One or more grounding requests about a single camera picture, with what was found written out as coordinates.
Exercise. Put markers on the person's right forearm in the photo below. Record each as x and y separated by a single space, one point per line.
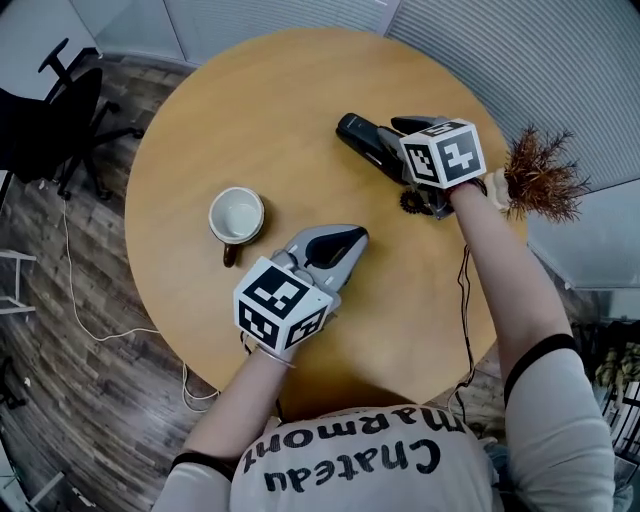
505 300

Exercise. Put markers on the white printed t-shirt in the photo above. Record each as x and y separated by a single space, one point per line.
360 475

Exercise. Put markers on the person's left forearm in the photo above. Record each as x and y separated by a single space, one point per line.
235 405

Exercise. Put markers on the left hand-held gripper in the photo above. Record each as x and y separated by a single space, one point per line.
280 310

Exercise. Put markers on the yellow green patterned cloth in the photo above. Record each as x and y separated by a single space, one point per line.
617 367

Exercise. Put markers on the round wooden table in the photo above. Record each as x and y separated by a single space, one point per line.
280 140

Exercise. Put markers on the brown plant in cream pot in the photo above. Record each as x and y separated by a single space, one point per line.
542 180

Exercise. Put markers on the black swivel office chair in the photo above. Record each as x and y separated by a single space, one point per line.
45 130

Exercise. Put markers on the brown and white cup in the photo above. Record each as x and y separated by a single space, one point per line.
235 215

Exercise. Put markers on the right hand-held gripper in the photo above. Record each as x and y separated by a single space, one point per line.
450 155

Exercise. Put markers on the silver bangle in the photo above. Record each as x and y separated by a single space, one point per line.
275 357

